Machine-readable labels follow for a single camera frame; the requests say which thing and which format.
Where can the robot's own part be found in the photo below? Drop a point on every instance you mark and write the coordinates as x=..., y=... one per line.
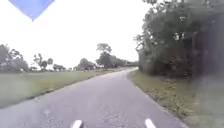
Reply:
x=77, y=124
x=149, y=123

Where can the grey asphalt path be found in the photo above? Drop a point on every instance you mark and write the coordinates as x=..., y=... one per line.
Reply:
x=100, y=100

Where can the row of roadside trees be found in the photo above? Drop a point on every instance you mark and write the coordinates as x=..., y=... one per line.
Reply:
x=180, y=40

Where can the distant trees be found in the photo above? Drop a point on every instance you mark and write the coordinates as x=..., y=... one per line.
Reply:
x=60, y=61

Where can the grass verge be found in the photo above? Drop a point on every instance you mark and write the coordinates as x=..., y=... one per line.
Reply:
x=173, y=93

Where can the dry grass field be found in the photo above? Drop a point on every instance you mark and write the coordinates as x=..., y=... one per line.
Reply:
x=30, y=85

